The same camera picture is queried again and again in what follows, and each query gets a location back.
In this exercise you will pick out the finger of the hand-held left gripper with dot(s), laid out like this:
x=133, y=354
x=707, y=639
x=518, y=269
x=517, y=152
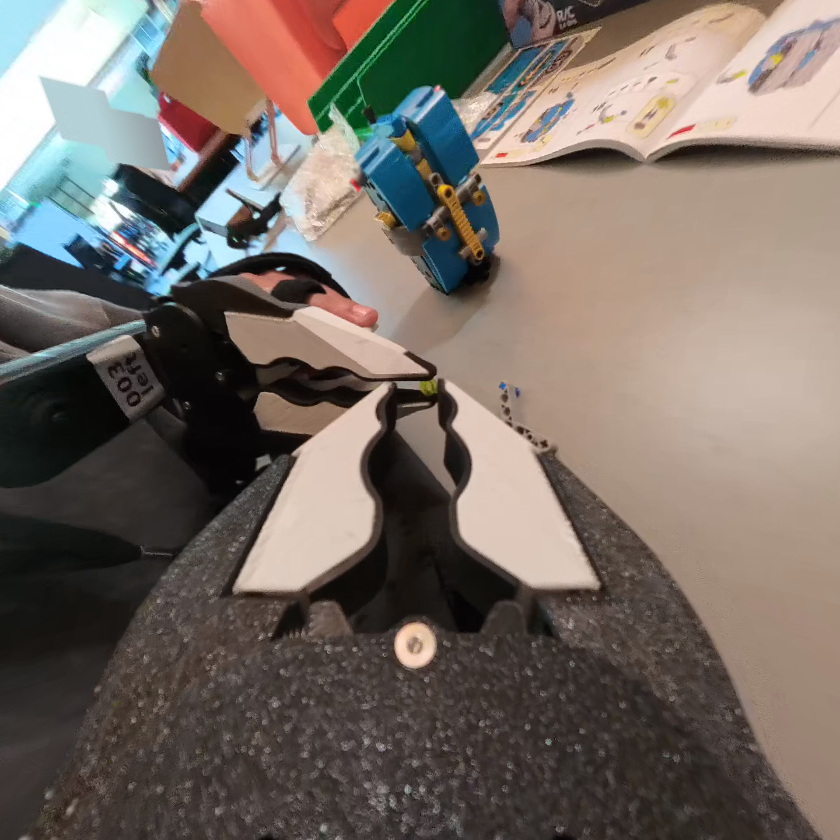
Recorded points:
x=282, y=413
x=341, y=344

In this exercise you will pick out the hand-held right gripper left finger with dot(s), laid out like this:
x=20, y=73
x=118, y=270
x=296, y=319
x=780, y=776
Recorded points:
x=315, y=512

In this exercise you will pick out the dark blue toy set box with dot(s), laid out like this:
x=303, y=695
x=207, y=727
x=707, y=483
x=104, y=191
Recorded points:
x=558, y=19

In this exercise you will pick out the black zipper pull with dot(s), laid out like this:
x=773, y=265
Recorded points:
x=98, y=548

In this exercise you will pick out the crumpled clear plastic bag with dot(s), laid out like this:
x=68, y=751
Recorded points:
x=321, y=190

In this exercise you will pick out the person's grey sweatshirt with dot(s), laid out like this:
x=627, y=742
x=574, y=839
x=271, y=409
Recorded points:
x=59, y=623

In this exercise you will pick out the person's left forearm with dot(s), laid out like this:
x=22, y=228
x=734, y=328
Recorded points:
x=59, y=315

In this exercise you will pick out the green plastic bin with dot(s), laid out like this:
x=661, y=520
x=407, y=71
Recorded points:
x=407, y=59

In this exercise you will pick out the grey toy brick beam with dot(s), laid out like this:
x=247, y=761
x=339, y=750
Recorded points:
x=522, y=430

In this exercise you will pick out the black office chair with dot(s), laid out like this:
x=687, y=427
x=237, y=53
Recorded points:
x=154, y=197

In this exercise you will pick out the beige shell chair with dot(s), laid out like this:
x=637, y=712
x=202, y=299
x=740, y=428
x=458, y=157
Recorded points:
x=197, y=59

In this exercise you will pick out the blue toy brick vehicle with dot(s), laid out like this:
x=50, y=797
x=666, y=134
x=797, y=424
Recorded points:
x=420, y=164

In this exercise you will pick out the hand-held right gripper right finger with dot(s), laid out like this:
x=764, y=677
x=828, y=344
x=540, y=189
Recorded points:
x=518, y=512

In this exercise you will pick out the blue sticker sheet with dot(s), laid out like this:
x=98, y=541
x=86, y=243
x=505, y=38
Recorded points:
x=525, y=72

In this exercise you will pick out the white instruction booklet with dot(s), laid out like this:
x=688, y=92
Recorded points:
x=656, y=85

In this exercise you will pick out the person's left hand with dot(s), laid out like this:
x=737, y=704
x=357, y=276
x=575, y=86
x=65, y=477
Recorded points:
x=351, y=313

